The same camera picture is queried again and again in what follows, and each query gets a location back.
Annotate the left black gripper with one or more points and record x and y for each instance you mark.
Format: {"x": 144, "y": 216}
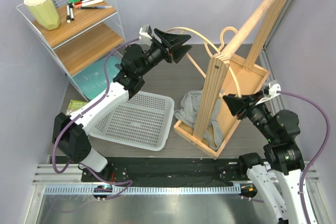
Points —
{"x": 176, "y": 54}

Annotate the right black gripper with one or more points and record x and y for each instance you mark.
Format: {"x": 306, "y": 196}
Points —
{"x": 241, "y": 106}

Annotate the grey tank top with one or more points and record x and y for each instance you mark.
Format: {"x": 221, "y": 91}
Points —
{"x": 188, "y": 114}

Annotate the wooden clothes hanger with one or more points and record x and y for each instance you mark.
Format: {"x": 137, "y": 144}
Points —
{"x": 208, "y": 43}

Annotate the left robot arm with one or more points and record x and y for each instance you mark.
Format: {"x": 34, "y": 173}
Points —
{"x": 71, "y": 132}

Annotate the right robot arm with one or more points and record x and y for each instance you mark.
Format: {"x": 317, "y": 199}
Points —
{"x": 279, "y": 178}

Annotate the wooden clothes rack stand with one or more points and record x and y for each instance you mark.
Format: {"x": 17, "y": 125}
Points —
{"x": 240, "y": 54}

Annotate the white plastic basket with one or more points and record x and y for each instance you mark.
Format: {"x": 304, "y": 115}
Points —
{"x": 143, "y": 122}

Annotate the teal bathroom scale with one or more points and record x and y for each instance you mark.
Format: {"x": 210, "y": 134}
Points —
{"x": 91, "y": 81}

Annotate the thin black pen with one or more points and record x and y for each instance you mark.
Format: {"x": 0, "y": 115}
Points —
{"x": 94, "y": 7}

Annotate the red white marker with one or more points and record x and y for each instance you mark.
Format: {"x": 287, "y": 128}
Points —
{"x": 80, "y": 2}

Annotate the orange white marker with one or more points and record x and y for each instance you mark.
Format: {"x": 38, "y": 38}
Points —
{"x": 89, "y": 3}

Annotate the black white marker left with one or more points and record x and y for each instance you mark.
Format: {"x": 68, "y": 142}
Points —
{"x": 68, "y": 18}

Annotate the black white marker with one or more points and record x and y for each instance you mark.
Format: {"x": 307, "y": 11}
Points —
{"x": 71, "y": 9}
{"x": 68, "y": 18}

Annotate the black white marker right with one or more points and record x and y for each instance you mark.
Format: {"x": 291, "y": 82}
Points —
{"x": 71, "y": 9}

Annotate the green book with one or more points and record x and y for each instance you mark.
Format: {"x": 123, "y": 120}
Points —
{"x": 74, "y": 105}

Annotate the yellow-green cup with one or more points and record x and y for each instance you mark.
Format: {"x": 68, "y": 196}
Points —
{"x": 44, "y": 13}

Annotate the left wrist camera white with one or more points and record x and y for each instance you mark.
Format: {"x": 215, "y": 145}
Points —
{"x": 145, "y": 35}

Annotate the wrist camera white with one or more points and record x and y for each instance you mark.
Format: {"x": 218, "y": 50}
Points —
{"x": 270, "y": 91}
{"x": 145, "y": 35}

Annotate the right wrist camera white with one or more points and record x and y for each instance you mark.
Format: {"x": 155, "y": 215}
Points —
{"x": 270, "y": 91}

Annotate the white cable duct strip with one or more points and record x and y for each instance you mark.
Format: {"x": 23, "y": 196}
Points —
{"x": 90, "y": 189}

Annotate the white wire shelf unit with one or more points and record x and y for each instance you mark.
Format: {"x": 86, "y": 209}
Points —
{"x": 75, "y": 46}

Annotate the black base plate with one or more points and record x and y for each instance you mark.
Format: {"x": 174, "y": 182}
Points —
{"x": 174, "y": 172}

